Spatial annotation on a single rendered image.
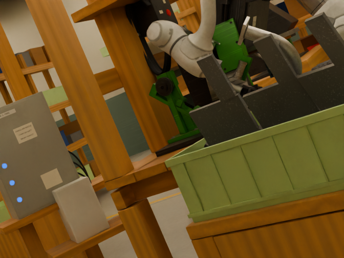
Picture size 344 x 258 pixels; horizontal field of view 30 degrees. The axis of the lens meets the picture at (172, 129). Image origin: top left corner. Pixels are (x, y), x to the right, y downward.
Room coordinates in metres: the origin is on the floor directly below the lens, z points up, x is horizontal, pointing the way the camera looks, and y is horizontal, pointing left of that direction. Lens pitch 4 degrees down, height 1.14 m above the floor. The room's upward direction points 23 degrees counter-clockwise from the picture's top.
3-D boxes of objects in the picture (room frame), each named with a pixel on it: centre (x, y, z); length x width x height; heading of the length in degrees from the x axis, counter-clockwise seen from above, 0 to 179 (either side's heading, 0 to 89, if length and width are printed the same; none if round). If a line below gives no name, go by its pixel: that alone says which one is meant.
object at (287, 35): (2.88, -0.48, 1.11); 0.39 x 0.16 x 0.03; 61
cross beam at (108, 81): (3.04, -0.04, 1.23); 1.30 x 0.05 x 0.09; 151
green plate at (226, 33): (2.76, -0.37, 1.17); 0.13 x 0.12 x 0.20; 151
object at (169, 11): (2.86, -0.12, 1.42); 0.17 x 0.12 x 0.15; 151
